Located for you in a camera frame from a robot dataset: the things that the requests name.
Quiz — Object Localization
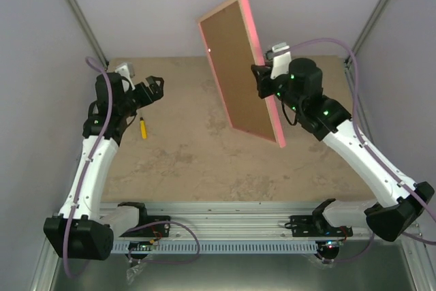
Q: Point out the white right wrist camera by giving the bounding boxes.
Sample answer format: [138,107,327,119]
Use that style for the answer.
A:
[265,42,292,80]

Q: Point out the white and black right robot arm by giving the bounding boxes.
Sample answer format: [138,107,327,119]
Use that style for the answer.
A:
[251,58,435,242]

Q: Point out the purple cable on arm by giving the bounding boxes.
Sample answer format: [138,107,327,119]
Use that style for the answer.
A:
[289,37,436,264]
[63,56,202,278]

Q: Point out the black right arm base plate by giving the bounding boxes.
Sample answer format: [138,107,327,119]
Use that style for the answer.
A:
[284,215,354,238]

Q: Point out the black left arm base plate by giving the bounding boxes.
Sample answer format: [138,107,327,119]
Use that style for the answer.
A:
[117,215,171,238]

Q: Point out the left aluminium corner post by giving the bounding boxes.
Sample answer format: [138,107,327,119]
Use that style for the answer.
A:
[65,0,109,68]

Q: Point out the pink picture frame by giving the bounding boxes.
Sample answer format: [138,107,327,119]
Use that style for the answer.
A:
[197,0,287,149]

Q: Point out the aluminium rail mounting base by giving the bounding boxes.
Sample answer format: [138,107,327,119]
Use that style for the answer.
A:
[98,201,423,241]

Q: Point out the yellow handled screwdriver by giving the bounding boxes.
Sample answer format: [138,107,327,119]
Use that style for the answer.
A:
[140,117,147,140]

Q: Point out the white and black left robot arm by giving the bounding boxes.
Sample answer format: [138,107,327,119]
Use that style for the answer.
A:
[44,72,164,260]

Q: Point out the aluminium corner post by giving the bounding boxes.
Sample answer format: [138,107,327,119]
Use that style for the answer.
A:
[352,0,390,55]
[65,0,109,68]

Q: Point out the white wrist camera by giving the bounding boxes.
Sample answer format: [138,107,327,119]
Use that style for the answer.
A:
[114,62,135,81]
[265,42,292,80]

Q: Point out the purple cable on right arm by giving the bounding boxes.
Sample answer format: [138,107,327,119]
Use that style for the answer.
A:
[289,37,436,264]

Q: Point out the grey slotted cable duct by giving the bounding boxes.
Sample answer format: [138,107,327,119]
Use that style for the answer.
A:
[112,240,341,255]

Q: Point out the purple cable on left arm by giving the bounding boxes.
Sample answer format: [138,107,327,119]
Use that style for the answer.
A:
[63,56,202,278]

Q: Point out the clear plastic bag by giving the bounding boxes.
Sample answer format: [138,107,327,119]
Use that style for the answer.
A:
[126,263,144,285]

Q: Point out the right aluminium corner post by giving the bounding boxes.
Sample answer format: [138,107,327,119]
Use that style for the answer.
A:
[352,0,390,55]

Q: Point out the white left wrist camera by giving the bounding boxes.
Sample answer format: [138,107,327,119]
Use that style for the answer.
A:
[114,62,135,81]

